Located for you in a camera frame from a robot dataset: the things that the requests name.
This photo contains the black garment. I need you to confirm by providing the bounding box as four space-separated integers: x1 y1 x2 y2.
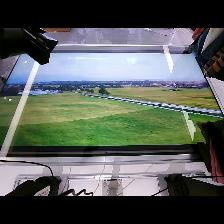
196 119 224 169

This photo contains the red garment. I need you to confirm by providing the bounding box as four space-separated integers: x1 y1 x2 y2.
208 139 224 185

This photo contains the silver frame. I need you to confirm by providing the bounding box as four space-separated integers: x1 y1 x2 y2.
0 153 214 197

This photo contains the black cable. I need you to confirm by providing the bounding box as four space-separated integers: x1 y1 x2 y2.
0 159 56 181
59 187 95 197

